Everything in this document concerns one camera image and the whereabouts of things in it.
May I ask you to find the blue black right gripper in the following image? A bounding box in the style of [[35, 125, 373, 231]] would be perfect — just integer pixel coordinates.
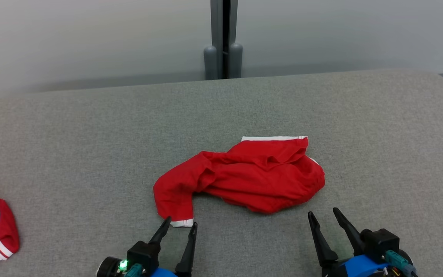
[[308, 207, 415, 277]]

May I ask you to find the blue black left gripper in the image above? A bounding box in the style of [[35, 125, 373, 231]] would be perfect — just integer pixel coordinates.
[[97, 217, 198, 277]]

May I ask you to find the red jersey with white trim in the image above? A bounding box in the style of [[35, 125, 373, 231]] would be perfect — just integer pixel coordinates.
[[153, 136, 326, 228]]

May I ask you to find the grey partition post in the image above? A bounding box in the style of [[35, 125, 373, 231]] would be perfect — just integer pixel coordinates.
[[203, 0, 243, 80]]

